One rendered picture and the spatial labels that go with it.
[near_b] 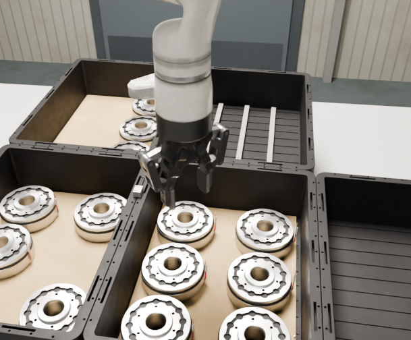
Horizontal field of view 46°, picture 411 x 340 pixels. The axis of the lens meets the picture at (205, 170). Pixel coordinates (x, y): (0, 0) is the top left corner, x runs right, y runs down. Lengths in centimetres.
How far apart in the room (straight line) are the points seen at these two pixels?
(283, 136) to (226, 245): 38
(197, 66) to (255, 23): 258
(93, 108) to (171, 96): 72
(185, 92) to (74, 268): 41
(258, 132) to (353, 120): 43
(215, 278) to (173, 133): 30
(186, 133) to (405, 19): 276
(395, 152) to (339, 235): 54
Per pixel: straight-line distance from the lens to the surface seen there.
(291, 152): 111
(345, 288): 84
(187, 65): 57
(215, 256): 86
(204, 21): 55
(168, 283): 78
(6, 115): 160
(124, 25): 328
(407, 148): 144
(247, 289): 77
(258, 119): 122
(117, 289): 73
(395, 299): 85
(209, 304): 79
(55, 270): 87
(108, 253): 74
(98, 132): 119
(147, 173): 65
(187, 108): 59
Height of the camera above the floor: 146
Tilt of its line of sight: 37 degrees down
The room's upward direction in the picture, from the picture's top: straight up
